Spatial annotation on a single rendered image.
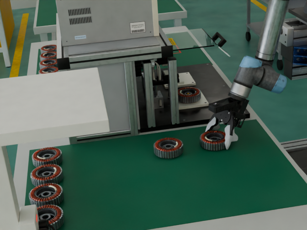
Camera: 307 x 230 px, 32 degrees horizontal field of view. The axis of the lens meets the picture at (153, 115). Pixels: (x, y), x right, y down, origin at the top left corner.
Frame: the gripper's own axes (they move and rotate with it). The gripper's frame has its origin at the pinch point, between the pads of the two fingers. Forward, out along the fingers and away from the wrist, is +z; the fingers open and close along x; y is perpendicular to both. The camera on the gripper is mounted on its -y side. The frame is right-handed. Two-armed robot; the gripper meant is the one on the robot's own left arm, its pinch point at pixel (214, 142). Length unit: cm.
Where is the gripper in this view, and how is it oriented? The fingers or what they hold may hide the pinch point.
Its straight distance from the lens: 206.4
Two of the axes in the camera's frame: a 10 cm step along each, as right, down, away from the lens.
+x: -5.4, -3.4, 7.7
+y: 7.6, 2.0, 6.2
